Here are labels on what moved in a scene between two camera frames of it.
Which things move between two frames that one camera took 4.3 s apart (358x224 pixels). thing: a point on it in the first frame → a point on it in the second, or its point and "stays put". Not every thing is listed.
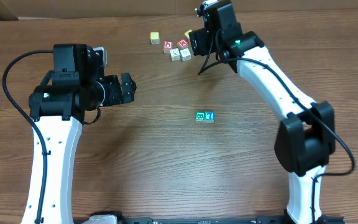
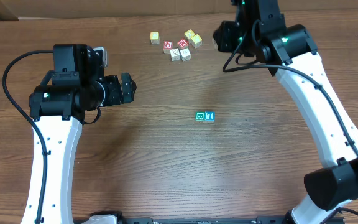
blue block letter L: x=209 y=117 stays put
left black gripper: x=126 y=88 stays put
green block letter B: x=199 y=117 stays put
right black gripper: x=198 y=42 → x=221 y=40
